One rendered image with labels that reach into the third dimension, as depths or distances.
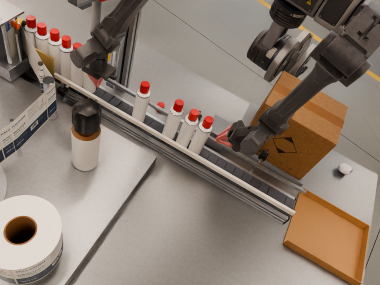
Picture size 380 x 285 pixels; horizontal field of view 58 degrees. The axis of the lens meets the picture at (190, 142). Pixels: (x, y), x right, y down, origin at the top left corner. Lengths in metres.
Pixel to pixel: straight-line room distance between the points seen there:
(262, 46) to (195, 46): 1.86
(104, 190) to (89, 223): 0.13
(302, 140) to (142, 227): 0.68
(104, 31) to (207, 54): 2.21
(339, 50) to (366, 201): 1.05
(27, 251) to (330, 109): 1.15
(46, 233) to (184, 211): 0.50
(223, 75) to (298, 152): 1.80
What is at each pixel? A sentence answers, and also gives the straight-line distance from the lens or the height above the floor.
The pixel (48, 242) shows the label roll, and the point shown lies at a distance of 1.00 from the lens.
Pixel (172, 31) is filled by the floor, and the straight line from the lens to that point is 3.37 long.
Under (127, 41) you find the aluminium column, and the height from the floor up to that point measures 1.10.
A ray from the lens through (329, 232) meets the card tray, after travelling 1.52.
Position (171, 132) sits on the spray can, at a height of 0.94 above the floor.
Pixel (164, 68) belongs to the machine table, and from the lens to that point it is 1.71.
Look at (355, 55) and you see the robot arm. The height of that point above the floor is 1.61.
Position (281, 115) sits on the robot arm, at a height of 1.31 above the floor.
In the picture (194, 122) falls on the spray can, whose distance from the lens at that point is 1.23.
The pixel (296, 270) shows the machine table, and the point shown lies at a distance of 1.38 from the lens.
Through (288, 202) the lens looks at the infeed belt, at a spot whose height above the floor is 0.88.
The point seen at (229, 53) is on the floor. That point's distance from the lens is 3.37.
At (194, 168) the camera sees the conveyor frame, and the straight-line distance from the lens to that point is 1.35.
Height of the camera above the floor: 1.97
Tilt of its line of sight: 52 degrees down
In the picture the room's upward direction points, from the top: 24 degrees clockwise
